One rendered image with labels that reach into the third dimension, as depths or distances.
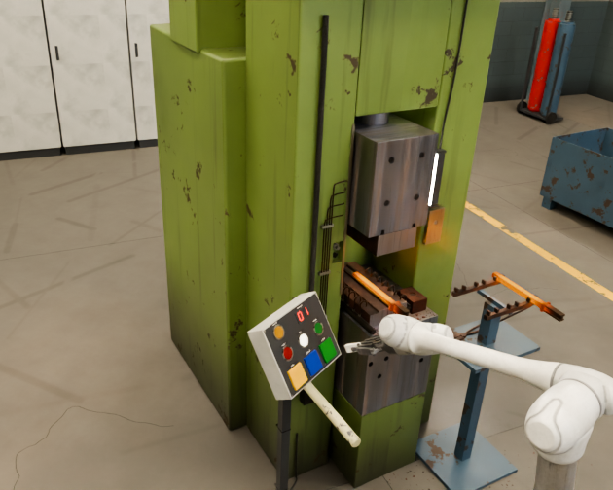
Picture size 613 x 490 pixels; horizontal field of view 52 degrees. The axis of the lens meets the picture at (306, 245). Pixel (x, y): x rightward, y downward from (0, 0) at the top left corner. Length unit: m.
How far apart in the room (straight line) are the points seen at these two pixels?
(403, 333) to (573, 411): 0.56
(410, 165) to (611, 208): 3.96
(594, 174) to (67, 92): 5.42
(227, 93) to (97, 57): 4.86
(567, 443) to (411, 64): 1.51
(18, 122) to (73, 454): 4.68
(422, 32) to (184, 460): 2.35
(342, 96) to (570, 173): 4.34
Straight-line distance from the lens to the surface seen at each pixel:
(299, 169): 2.43
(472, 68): 2.82
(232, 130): 2.75
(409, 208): 2.63
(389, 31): 2.50
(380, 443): 3.26
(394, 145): 2.46
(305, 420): 3.15
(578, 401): 1.81
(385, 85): 2.54
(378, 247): 2.62
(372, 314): 2.79
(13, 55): 7.43
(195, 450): 3.54
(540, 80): 10.04
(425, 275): 3.09
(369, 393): 2.97
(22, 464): 3.66
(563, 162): 6.57
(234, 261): 3.00
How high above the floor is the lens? 2.50
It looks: 27 degrees down
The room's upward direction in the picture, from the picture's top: 3 degrees clockwise
